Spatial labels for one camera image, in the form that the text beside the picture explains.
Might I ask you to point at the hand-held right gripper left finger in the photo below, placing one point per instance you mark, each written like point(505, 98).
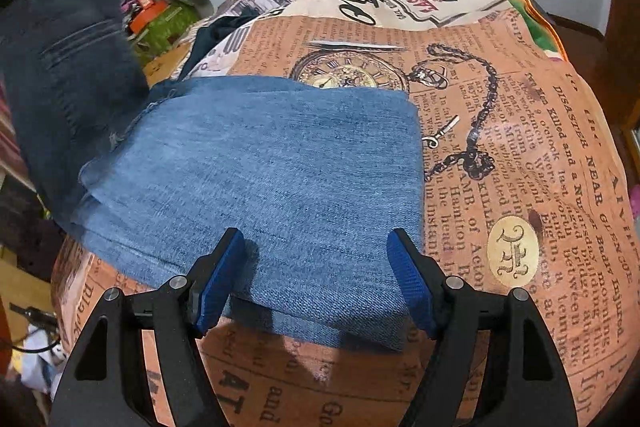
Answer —
point(220, 279)

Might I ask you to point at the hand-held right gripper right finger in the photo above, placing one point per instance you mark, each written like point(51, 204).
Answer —
point(412, 282)

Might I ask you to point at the blue jeans pants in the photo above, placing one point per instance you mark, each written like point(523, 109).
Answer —
point(275, 167)

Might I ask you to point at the dark grey jeans pants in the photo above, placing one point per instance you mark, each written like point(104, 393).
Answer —
point(65, 82)

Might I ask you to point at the black folded pants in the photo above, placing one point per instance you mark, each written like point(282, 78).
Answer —
point(210, 43)

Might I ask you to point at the printed newspaper pattern blanket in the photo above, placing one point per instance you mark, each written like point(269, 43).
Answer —
point(525, 132)

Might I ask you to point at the white patterned cloth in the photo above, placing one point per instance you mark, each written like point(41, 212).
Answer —
point(40, 352)

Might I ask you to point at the green patterned box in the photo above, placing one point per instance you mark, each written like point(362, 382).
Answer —
point(172, 27)

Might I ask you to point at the orange flat box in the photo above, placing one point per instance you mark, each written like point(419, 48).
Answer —
point(147, 18)

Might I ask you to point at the pile of clothes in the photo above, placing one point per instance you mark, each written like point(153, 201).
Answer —
point(127, 2)

